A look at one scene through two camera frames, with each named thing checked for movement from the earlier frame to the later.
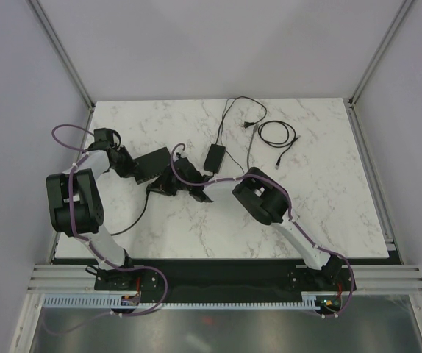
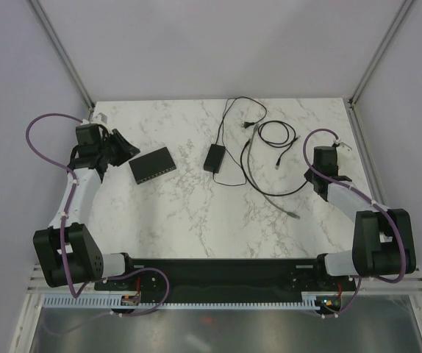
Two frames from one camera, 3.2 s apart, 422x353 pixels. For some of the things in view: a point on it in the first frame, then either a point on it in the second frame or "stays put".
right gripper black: (162, 184) -> (308, 175)
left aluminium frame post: (64, 59) stays put
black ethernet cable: (289, 141) stays put
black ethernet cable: (140, 217) -> (256, 187)
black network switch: (151, 165) stays put
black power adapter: (214, 158) stays put
